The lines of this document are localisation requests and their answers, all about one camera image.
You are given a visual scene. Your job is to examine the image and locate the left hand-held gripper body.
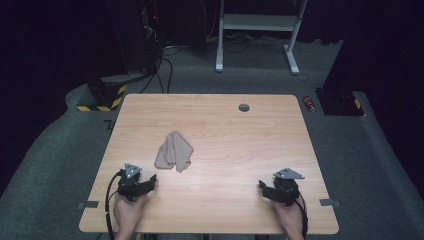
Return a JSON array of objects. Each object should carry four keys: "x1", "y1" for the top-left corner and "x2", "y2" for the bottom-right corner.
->
[{"x1": 117, "y1": 162, "x2": 148, "y2": 203}]

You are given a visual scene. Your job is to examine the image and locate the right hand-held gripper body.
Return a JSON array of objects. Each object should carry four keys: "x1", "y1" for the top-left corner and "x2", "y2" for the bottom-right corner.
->
[{"x1": 271, "y1": 167, "x2": 305, "y2": 208}]

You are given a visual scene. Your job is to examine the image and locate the beige cloth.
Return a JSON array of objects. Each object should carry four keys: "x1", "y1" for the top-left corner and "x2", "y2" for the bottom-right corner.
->
[{"x1": 153, "y1": 129, "x2": 194, "y2": 174}]

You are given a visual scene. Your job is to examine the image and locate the person's left hand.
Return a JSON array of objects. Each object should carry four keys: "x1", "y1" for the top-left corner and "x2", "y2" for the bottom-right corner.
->
[{"x1": 113, "y1": 195, "x2": 148, "y2": 233}]

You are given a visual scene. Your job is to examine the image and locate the person's right hand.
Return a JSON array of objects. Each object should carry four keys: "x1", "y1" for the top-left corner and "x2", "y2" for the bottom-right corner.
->
[{"x1": 271, "y1": 199, "x2": 305, "y2": 234}]

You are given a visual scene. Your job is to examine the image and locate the grey tape strip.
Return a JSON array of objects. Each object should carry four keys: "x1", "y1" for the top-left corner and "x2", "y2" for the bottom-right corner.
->
[
  {"x1": 77, "y1": 200, "x2": 100, "y2": 210},
  {"x1": 319, "y1": 198, "x2": 342, "y2": 208}
]

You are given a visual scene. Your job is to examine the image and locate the yellow black striped stand base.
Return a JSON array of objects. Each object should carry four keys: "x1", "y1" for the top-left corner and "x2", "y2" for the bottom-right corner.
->
[{"x1": 76, "y1": 74, "x2": 128, "y2": 113}]

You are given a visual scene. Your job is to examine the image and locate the red can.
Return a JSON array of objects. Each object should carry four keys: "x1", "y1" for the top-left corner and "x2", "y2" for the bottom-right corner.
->
[{"x1": 302, "y1": 95, "x2": 316, "y2": 113}]

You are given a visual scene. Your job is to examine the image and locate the black equipment cabinet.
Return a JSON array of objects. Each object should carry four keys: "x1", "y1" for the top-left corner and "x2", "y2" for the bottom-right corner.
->
[{"x1": 106, "y1": 0, "x2": 163, "y2": 76}]

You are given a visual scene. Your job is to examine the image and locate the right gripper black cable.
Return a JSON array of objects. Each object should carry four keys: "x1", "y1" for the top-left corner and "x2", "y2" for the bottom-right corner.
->
[{"x1": 294, "y1": 189, "x2": 309, "y2": 240}]

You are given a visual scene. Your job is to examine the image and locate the black floor cables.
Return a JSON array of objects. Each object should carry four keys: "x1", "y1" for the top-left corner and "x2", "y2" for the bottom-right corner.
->
[{"x1": 139, "y1": 43, "x2": 183, "y2": 94}]

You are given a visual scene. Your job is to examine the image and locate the white metal stand frame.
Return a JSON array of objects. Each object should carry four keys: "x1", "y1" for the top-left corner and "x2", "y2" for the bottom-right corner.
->
[{"x1": 215, "y1": 0, "x2": 309, "y2": 76}]

